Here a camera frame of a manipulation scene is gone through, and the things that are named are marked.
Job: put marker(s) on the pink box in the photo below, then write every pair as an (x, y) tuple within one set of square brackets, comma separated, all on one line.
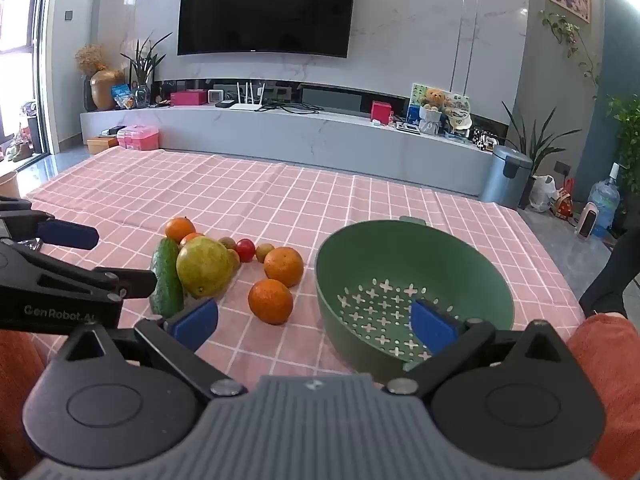
[(188, 97)]

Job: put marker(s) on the small white clock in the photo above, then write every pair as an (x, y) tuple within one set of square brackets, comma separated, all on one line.
[(216, 96)]

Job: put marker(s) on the red cherry tomato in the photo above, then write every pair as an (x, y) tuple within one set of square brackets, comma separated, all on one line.
[(245, 250)]

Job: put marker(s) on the black-and-white figurines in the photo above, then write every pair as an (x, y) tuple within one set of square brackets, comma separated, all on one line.
[(484, 140)]

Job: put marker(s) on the green colander bowl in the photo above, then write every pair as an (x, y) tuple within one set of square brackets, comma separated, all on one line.
[(450, 260)]

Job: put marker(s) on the green plant in glass vase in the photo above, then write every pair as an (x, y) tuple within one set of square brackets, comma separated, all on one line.
[(142, 75)]

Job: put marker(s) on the person's left orange-trousered leg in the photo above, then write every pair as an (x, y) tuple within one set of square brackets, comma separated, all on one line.
[(15, 375)]

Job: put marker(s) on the small white heater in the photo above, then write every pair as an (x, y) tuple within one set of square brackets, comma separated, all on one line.
[(587, 220)]

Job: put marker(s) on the tall-leaf potted plant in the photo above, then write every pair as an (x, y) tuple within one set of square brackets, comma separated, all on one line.
[(537, 145)]

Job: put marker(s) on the teddy bear bouquet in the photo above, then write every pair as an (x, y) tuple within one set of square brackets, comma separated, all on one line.
[(433, 105)]

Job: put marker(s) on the cream hat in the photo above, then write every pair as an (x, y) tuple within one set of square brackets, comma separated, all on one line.
[(459, 120)]

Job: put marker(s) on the bushy green plant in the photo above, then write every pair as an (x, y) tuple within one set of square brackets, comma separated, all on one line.
[(627, 135)]

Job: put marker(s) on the gold vase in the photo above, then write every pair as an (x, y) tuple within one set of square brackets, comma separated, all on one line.
[(106, 90)]

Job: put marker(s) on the white plastic bag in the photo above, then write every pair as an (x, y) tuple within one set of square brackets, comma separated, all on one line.
[(542, 194)]

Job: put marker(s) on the brown cardboard box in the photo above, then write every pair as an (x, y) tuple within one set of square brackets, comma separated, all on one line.
[(102, 145)]

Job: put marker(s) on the white router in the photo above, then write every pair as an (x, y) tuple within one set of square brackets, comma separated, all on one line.
[(246, 106)]

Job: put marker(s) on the person's black sock foot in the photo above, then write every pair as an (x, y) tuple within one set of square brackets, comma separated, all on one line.
[(612, 275)]

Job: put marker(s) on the red gift bag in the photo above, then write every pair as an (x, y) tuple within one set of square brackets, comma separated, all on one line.
[(563, 204)]

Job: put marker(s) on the white marble television console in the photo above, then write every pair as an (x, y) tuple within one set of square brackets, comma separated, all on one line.
[(300, 135)]

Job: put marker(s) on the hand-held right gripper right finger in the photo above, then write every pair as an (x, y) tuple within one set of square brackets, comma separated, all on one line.
[(432, 332)]

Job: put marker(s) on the blue snack bag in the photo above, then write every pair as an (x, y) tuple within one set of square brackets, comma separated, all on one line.
[(121, 96)]

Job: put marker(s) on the red box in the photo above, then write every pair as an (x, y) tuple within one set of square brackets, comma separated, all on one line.
[(381, 110)]

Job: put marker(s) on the orange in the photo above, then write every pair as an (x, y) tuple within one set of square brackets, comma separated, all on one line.
[(283, 266), (181, 228), (192, 238), (270, 301)]

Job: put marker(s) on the blue water jug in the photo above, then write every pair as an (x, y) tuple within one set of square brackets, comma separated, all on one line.
[(605, 202)]

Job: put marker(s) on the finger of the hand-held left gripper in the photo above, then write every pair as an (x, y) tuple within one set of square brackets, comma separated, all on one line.
[(67, 235), (130, 282)]

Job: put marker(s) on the blue-grey pedal trash can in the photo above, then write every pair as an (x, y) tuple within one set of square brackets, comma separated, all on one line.
[(505, 177)]

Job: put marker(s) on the hanging vine plant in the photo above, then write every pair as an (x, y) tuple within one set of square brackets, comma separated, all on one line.
[(567, 30)]

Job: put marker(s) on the dried flower bunch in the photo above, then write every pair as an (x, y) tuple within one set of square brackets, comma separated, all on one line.
[(91, 58)]

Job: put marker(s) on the person's right orange-trousered leg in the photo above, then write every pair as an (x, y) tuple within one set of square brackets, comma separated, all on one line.
[(610, 360)]

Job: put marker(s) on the black flat-screen television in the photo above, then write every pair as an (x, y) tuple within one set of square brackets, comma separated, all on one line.
[(265, 5)]

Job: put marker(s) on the black wall outlet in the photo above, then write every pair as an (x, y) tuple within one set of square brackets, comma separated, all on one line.
[(562, 167)]

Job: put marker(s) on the green cucumber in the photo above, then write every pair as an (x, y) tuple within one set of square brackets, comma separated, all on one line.
[(167, 280)]

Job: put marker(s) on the person's orange-trousered leg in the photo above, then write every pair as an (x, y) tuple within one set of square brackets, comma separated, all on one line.
[(610, 360), (15, 375)]

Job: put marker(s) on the colourful poster board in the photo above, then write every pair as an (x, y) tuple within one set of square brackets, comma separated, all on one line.
[(455, 100)]

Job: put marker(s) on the pink storage case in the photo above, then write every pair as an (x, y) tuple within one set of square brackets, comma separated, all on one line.
[(137, 138)]

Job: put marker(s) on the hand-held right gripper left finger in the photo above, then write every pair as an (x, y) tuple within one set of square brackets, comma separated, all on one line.
[(192, 322)]

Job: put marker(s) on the pink checkered tablecloth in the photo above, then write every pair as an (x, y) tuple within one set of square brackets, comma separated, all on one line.
[(300, 195)]

